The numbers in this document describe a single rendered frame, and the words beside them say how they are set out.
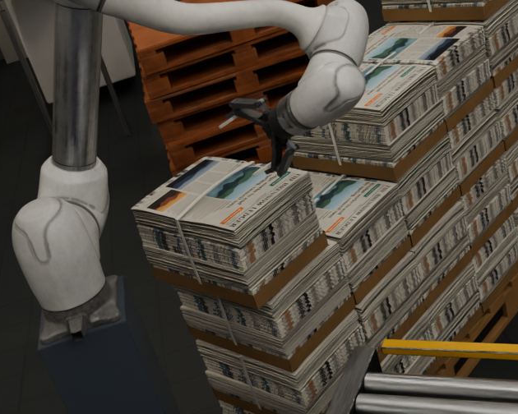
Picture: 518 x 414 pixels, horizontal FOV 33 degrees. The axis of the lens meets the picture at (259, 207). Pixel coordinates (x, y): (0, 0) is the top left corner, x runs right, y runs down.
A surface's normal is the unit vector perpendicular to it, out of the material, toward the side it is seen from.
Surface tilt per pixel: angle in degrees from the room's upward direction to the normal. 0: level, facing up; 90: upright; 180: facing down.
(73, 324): 7
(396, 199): 90
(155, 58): 90
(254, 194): 2
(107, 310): 15
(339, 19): 46
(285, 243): 90
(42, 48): 90
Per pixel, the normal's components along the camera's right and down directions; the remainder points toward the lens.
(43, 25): 0.16, 0.44
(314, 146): -0.62, 0.52
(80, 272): 0.66, 0.20
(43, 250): 0.01, 0.22
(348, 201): -0.28, -0.84
